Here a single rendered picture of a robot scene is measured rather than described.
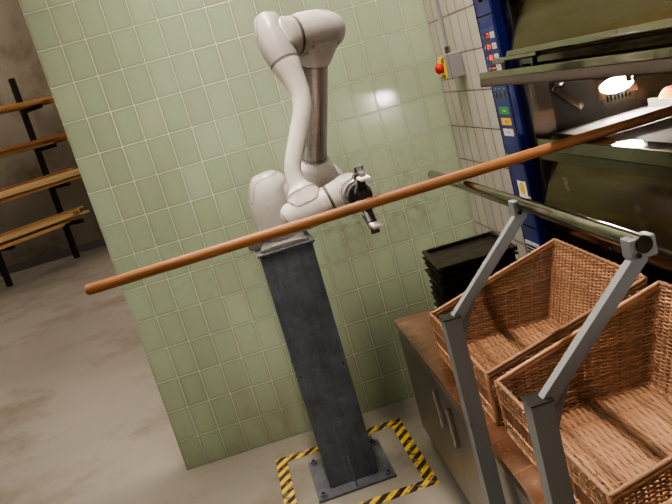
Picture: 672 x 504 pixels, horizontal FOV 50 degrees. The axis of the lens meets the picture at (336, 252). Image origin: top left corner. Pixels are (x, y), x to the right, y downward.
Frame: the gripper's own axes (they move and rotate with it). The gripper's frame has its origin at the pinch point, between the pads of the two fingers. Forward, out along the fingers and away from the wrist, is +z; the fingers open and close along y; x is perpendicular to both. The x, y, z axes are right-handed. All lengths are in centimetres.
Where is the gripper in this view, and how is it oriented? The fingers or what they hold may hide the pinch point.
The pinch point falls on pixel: (371, 202)
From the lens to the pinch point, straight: 196.2
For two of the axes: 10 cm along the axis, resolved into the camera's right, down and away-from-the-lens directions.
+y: 2.6, 9.4, 2.3
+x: -9.5, 2.9, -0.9
